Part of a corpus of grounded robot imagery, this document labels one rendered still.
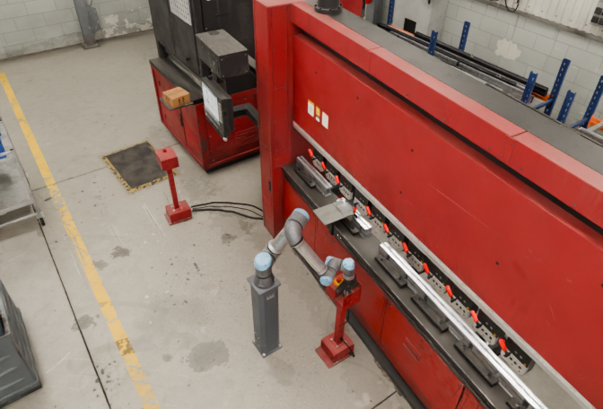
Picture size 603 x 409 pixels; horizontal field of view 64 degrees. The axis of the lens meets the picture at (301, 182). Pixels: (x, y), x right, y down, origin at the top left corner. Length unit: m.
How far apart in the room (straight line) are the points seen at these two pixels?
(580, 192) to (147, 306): 3.47
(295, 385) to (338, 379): 0.33
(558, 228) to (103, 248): 4.04
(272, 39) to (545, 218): 2.29
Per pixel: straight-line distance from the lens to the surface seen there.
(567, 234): 2.29
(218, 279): 4.55
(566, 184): 2.18
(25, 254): 5.35
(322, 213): 3.63
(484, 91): 2.61
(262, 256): 3.31
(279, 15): 3.67
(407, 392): 3.91
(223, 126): 3.99
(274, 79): 3.84
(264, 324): 3.70
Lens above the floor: 3.41
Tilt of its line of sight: 38 degrees down
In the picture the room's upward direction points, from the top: 1 degrees clockwise
